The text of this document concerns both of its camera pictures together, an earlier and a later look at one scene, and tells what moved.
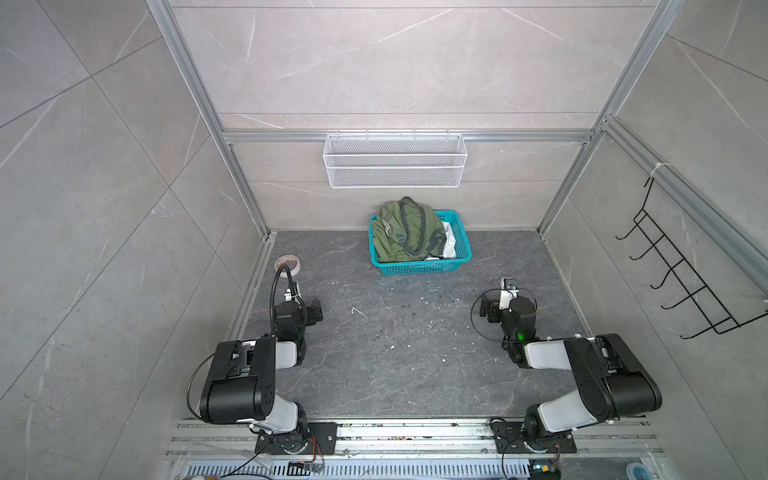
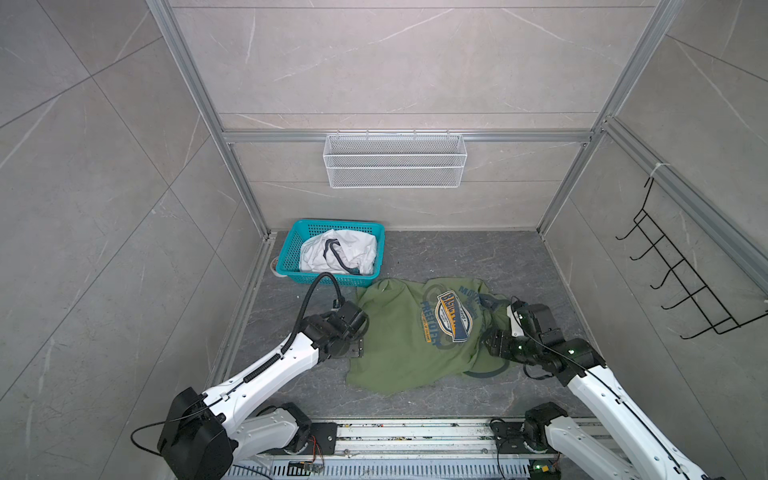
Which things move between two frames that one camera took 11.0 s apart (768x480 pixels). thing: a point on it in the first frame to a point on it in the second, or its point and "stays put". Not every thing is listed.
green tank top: x=404 y=230 to x=424 y=331
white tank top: x=449 y=249 to x=341 y=251
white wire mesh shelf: x=394 y=161 stays put
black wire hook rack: x=701 y=298 stays put
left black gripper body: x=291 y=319 to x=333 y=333
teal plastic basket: x=429 y=266 to x=288 y=264
